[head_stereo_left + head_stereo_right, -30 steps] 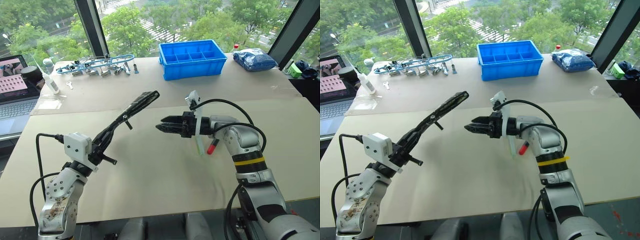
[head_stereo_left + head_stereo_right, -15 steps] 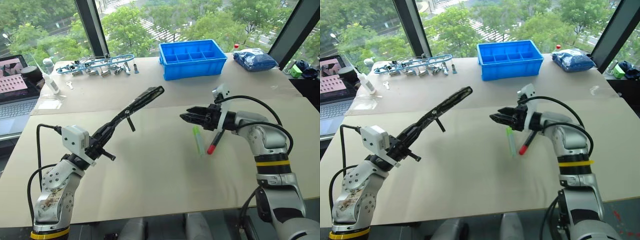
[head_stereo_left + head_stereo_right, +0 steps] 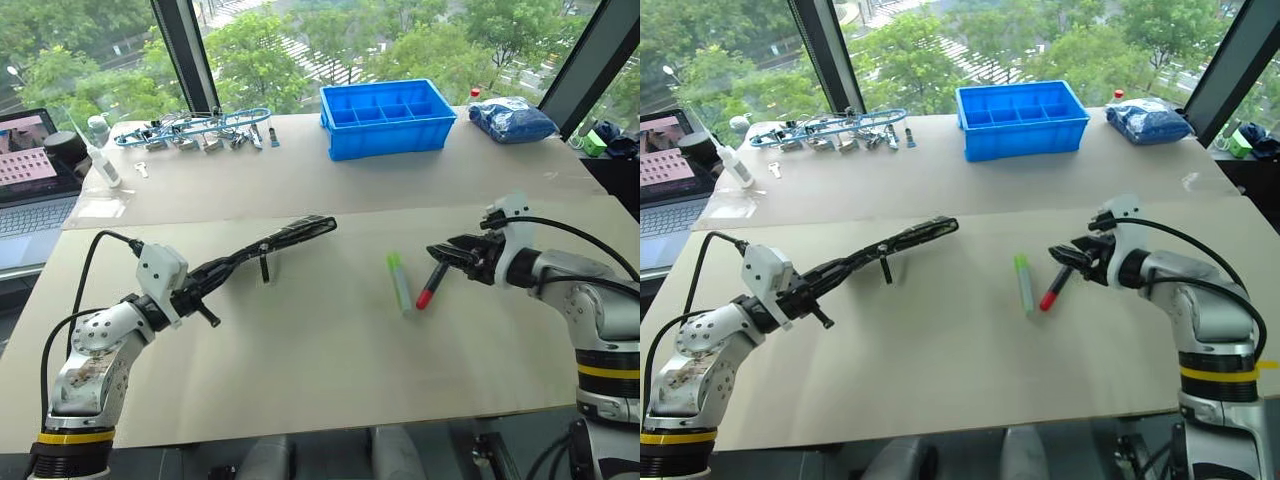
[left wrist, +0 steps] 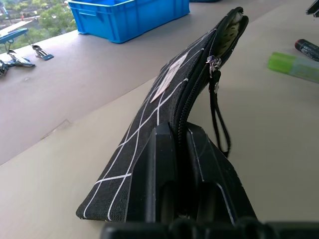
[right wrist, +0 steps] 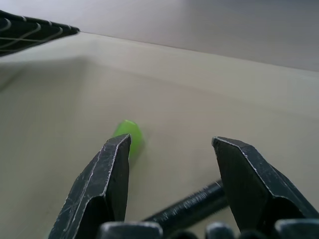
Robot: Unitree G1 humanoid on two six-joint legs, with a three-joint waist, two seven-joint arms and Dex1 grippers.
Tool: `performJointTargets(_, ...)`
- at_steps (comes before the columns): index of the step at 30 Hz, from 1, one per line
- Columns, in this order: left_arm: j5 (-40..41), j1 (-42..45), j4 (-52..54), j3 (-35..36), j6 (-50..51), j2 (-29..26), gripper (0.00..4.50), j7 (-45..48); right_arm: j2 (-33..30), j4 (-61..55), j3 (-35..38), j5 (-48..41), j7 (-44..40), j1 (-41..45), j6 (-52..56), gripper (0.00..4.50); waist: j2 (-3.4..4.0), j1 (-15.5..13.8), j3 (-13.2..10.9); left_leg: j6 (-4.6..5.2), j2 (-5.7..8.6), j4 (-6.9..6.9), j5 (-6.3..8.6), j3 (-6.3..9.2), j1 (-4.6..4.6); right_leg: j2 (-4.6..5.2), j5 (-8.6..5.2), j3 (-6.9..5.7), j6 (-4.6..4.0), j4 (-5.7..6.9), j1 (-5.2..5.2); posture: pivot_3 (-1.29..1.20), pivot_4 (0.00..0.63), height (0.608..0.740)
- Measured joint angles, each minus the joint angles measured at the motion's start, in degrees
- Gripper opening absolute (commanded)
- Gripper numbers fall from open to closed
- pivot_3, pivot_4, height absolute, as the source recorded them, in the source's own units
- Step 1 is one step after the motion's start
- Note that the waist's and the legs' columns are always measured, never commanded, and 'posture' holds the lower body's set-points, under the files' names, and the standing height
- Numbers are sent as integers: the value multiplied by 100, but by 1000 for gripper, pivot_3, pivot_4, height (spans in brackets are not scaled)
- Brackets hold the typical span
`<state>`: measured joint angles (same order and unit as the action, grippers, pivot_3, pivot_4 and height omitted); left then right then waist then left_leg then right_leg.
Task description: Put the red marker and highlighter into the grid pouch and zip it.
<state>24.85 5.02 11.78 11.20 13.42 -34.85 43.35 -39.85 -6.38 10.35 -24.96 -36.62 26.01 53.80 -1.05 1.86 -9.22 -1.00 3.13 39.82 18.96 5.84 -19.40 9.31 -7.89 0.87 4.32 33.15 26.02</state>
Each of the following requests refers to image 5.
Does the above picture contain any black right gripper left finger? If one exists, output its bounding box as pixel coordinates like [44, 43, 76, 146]
[47, 133, 132, 239]

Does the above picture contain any black barrel marker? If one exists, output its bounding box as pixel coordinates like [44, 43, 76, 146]
[142, 180, 228, 237]

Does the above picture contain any green highlighter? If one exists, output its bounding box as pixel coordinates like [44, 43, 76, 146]
[112, 119, 145, 167]

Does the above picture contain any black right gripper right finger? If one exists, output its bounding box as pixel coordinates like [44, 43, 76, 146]
[211, 136, 319, 232]

